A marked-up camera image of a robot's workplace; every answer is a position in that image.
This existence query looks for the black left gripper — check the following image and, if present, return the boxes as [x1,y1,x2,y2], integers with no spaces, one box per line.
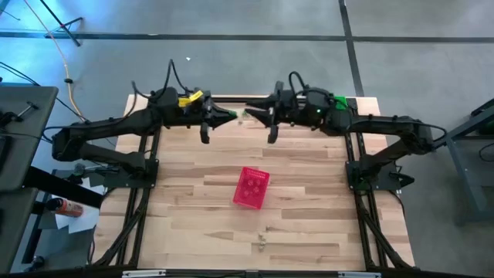
[187,92,238,144]

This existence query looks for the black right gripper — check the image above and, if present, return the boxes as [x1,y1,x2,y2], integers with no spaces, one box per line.
[244,81,310,144]

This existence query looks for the red plastic basket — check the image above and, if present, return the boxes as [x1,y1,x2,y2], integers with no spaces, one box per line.
[232,166,271,211]

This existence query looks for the black diagonal beam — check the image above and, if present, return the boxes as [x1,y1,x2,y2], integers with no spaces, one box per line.
[22,165,105,209]

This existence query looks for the white paper sheets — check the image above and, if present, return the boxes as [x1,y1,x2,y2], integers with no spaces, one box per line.
[53,175,107,235]

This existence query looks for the orange bottle black cap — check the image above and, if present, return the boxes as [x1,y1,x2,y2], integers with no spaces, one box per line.
[46,197,84,218]

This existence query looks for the black tripod stand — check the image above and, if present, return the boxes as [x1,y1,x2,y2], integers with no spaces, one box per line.
[38,0,84,47]

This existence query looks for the grey side table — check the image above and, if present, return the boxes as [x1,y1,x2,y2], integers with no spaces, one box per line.
[0,83,59,271]

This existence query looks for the black clamp tool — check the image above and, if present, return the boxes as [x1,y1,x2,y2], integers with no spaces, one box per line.
[0,100,39,127]

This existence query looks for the dark grey cart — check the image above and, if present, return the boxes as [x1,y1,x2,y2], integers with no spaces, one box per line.
[424,98,494,227]

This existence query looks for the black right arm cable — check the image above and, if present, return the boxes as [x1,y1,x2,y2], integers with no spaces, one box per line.
[287,70,310,96]

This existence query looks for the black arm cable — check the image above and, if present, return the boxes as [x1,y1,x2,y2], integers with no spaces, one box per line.
[130,57,194,101]
[287,70,310,96]

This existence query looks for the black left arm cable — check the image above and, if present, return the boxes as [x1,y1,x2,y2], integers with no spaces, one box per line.
[130,57,194,101]

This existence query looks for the yellow cable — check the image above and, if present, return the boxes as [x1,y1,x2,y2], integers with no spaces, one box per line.
[22,0,86,120]

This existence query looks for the silver metal bracket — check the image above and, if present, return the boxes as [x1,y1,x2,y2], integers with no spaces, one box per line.
[338,271,381,278]
[122,270,167,278]

